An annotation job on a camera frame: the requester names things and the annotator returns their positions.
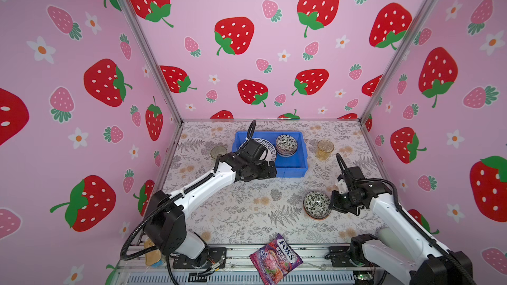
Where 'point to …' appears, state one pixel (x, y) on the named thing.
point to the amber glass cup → (325, 148)
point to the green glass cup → (218, 150)
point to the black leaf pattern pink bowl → (286, 145)
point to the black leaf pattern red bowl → (316, 205)
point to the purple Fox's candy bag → (274, 259)
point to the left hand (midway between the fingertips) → (270, 173)
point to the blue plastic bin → (292, 166)
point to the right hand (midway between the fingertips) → (328, 205)
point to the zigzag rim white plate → (271, 152)
